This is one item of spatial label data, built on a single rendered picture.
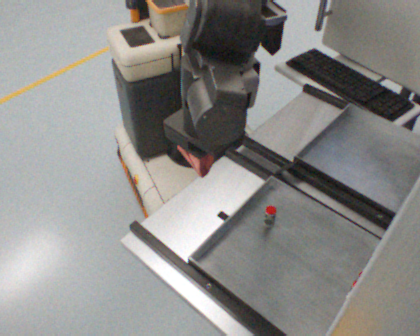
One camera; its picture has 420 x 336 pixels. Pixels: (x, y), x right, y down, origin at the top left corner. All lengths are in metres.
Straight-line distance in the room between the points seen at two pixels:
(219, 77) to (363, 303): 0.26
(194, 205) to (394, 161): 0.48
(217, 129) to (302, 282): 0.40
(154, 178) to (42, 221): 0.62
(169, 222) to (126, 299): 0.95
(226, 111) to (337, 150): 0.60
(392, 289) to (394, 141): 0.76
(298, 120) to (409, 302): 0.77
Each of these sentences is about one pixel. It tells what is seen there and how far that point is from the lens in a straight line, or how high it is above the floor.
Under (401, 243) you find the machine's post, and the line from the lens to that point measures 0.29.
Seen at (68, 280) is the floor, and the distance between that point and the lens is 1.83.
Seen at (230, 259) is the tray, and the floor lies 0.88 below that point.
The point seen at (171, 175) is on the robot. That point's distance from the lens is 1.71.
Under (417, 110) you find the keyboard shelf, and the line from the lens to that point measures 1.34.
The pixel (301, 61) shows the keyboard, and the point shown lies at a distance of 1.39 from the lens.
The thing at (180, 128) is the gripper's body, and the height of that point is 1.17.
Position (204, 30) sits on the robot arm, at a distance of 0.45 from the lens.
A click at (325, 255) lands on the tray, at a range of 0.80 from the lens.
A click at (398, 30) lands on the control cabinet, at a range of 1.37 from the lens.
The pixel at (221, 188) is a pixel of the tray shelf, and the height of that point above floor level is 0.88.
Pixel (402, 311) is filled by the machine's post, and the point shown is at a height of 1.25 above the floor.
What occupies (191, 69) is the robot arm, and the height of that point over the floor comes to 1.28.
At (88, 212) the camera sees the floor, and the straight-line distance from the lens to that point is 2.00.
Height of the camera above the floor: 1.54
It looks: 46 degrees down
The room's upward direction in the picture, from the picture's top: straight up
